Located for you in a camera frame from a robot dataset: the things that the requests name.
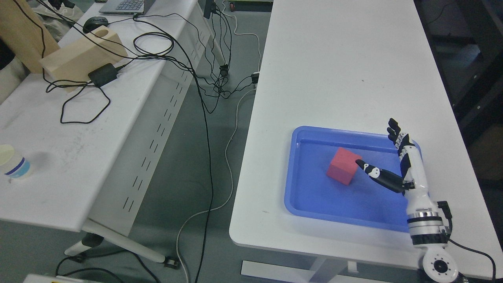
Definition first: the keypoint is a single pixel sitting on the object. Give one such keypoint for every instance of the blue plastic tray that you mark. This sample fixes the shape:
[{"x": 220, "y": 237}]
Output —
[{"x": 324, "y": 182}]

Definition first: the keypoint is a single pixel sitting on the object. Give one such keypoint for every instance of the wooden block holder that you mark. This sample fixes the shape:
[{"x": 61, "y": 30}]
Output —
[{"x": 72, "y": 63}]

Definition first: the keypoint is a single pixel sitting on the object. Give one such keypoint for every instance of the grey laptop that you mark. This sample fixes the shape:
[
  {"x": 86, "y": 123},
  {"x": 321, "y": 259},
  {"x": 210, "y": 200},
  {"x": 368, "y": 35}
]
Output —
[{"x": 126, "y": 7}]

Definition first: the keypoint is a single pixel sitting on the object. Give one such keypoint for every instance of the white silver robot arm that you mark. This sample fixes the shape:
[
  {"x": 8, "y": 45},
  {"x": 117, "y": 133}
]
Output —
[{"x": 430, "y": 236}]

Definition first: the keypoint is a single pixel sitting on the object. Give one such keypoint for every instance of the pink foam block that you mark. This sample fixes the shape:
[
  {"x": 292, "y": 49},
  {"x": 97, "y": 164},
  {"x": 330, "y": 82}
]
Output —
[{"x": 343, "y": 166}]

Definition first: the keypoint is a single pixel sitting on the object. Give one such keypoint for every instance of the brown cardboard panel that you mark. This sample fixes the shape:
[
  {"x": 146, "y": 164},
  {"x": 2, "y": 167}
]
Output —
[{"x": 24, "y": 33}]

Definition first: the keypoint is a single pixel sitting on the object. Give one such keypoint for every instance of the black power adapter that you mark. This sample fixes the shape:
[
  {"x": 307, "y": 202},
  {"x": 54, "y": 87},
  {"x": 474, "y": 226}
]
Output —
[{"x": 103, "y": 75}]

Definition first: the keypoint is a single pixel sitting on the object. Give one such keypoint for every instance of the black computer mouse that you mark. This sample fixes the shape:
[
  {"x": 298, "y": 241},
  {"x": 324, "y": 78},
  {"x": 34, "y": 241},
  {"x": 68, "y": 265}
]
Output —
[{"x": 93, "y": 23}]

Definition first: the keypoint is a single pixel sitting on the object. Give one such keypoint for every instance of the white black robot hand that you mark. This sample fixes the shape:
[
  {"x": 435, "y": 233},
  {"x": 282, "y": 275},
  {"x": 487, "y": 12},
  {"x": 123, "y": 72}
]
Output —
[{"x": 412, "y": 183}]

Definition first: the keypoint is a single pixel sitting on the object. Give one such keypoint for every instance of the paper cup blue band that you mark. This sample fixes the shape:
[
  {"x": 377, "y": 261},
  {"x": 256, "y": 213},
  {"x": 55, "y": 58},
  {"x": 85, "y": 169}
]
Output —
[{"x": 13, "y": 164}]

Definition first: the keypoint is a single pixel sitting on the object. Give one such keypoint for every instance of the black metal shelf left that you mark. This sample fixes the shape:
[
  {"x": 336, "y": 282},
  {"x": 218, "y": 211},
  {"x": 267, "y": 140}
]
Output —
[{"x": 465, "y": 37}]

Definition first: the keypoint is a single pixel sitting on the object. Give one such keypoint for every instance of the white table with leg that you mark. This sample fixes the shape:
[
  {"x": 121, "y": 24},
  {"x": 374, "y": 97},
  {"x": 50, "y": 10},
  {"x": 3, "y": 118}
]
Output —
[{"x": 350, "y": 65}]

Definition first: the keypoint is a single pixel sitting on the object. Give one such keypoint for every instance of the white folding desk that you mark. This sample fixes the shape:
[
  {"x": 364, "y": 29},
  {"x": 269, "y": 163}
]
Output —
[{"x": 91, "y": 177}]

